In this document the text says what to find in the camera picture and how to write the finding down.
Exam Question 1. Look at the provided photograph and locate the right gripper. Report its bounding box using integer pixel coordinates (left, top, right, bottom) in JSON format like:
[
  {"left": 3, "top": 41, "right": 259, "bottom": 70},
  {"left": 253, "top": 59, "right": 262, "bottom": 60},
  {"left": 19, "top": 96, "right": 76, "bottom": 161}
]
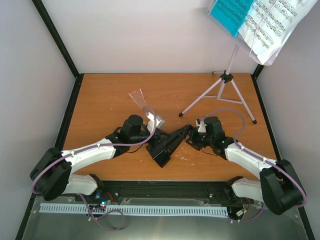
[{"left": 175, "top": 124, "right": 214, "bottom": 151}]

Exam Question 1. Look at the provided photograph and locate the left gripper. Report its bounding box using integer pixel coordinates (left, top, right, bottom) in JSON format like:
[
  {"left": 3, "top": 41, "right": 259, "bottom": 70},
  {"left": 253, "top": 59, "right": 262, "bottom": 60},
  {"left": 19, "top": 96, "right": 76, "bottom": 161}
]
[{"left": 130, "top": 128, "right": 171, "bottom": 150}]

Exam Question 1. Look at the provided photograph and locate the black metronome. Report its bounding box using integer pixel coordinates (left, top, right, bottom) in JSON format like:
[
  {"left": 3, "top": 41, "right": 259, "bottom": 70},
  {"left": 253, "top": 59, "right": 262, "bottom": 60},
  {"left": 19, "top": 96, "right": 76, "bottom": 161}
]
[{"left": 145, "top": 124, "right": 193, "bottom": 168}]

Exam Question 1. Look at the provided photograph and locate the clear metronome cover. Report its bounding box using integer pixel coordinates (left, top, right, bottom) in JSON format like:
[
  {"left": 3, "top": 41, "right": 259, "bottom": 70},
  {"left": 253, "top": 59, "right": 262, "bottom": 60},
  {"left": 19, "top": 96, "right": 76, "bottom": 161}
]
[{"left": 129, "top": 88, "right": 146, "bottom": 109}]

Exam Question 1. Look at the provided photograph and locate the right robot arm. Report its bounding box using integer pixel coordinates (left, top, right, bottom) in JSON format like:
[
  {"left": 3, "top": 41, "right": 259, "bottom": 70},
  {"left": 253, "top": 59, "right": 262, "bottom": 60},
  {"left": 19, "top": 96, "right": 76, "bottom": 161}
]
[{"left": 187, "top": 116, "right": 307, "bottom": 215}]

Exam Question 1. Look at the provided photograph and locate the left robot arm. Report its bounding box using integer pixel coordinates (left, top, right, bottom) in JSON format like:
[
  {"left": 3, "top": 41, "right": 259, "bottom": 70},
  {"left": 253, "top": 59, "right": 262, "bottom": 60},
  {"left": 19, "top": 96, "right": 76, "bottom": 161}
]
[{"left": 30, "top": 112, "right": 165, "bottom": 202}]

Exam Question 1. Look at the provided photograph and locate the white tripod music stand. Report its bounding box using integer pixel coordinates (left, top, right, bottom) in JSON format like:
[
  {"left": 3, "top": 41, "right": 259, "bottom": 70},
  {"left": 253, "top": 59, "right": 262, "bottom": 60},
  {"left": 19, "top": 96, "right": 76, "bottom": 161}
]
[{"left": 178, "top": 44, "right": 257, "bottom": 124}]

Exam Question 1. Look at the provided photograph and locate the blue sheet music paper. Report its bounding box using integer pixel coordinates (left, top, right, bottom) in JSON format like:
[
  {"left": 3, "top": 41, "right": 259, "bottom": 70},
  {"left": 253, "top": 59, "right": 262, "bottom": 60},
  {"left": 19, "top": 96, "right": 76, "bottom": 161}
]
[{"left": 209, "top": 0, "right": 254, "bottom": 37}]

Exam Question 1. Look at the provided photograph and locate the white sheet music paper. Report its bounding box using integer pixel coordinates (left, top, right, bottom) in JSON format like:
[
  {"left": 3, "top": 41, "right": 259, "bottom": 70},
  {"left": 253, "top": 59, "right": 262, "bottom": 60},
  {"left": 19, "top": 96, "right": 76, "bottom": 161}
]
[{"left": 238, "top": 0, "right": 317, "bottom": 66}]

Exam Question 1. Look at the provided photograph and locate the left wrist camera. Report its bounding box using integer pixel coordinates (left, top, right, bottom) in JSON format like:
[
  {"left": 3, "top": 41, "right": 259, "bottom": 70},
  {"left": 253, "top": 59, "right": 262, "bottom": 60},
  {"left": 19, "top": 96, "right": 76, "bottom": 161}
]
[{"left": 146, "top": 112, "right": 165, "bottom": 133}]

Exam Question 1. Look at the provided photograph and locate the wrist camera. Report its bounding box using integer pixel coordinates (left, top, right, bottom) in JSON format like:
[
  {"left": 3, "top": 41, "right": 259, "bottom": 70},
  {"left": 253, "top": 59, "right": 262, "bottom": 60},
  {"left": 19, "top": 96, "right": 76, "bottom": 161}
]
[
  {"left": 146, "top": 112, "right": 165, "bottom": 133},
  {"left": 196, "top": 118, "right": 207, "bottom": 133}
]

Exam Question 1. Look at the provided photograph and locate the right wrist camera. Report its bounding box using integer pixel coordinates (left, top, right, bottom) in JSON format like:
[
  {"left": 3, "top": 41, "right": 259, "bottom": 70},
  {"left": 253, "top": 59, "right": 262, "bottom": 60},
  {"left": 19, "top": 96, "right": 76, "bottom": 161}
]
[{"left": 196, "top": 118, "right": 207, "bottom": 133}]

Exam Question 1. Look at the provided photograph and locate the black aluminium frame post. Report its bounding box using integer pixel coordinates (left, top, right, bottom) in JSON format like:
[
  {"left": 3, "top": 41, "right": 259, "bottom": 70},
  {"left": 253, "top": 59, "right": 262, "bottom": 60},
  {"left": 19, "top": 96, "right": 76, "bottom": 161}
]
[{"left": 251, "top": 64, "right": 265, "bottom": 80}]

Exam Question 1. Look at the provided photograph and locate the grey slotted cable duct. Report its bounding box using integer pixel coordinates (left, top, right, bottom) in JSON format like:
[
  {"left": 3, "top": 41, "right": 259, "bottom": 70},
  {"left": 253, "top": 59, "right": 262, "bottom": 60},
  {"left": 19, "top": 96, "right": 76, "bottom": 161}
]
[{"left": 38, "top": 203, "right": 228, "bottom": 218}]

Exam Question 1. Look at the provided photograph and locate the black left frame post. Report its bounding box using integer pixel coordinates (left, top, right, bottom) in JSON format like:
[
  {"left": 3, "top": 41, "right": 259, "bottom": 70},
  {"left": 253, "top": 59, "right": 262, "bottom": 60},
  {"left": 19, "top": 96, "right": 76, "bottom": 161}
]
[{"left": 31, "top": 0, "right": 84, "bottom": 81}]

